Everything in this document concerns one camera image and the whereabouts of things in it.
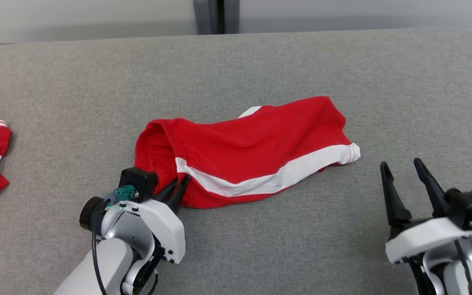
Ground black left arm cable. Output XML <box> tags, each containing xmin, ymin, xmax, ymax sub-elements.
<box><xmin>91</xmin><ymin>198</ymin><xmax>110</xmax><ymax>295</ymax></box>

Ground teal left camera cable connector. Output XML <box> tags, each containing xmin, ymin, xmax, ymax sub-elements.
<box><xmin>104</xmin><ymin>184</ymin><xmax>139</xmax><ymax>206</ymax></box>

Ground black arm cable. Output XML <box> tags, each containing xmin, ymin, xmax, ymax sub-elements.
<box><xmin>452</xmin><ymin>239</ymin><xmax>472</xmax><ymax>295</ymax></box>
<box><xmin>91</xmin><ymin>198</ymin><xmax>110</xmax><ymax>295</ymax></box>

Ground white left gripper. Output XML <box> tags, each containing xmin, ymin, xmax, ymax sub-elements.
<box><xmin>99</xmin><ymin>174</ymin><xmax>192</xmax><ymax>265</ymax></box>

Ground red shorts with white stripe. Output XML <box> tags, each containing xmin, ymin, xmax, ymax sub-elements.
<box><xmin>134</xmin><ymin>95</ymin><xmax>361</xmax><ymax>210</ymax></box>

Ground grey metal partition post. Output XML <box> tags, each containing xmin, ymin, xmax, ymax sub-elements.
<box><xmin>192</xmin><ymin>0</ymin><xmax>241</xmax><ymax>35</ymax></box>

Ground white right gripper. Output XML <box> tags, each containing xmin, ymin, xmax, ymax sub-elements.
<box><xmin>379</xmin><ymin>157</ymin><xmax>472</xmax><ymax>265</ymax></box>

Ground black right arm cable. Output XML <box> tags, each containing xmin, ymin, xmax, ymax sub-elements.
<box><xmin>452</xmin><ymin>239</ymin><xmax>472</xmax><ymax>295</ymax></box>

